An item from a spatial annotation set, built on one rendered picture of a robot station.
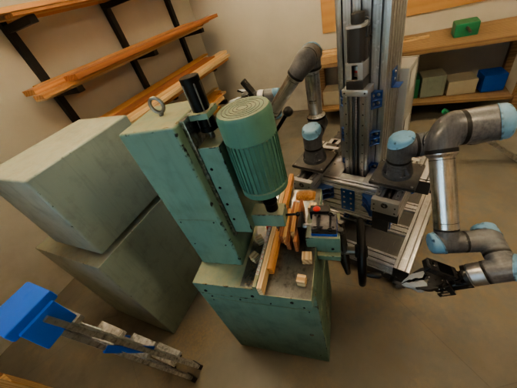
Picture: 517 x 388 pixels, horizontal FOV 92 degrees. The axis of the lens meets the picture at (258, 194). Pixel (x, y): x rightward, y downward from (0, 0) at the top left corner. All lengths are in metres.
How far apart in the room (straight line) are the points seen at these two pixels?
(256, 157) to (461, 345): 1.61
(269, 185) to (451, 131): 0.60
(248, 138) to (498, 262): 0.87
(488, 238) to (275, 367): 1.33
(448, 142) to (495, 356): 1.32
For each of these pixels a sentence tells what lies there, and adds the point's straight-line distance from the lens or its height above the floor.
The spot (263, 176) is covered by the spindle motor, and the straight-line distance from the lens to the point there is 0.82.
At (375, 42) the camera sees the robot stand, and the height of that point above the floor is 1.43.
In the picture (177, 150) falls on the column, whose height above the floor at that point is 1.44.
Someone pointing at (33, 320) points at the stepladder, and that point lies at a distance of 1.18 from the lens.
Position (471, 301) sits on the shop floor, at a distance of 2.13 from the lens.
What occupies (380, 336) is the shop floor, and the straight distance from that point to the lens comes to 1.90.
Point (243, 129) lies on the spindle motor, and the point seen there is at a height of 1.47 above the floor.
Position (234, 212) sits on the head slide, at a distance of 1.00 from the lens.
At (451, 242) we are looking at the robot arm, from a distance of 1.09.
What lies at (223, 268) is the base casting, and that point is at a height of 0.80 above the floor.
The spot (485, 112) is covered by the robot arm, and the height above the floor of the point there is 1.30.
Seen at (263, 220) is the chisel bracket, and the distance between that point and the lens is 1.04.
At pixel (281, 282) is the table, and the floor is 0.90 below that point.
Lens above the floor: 1.77
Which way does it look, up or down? 39 degrees down
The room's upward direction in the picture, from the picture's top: 18 degrees counter-clockwise
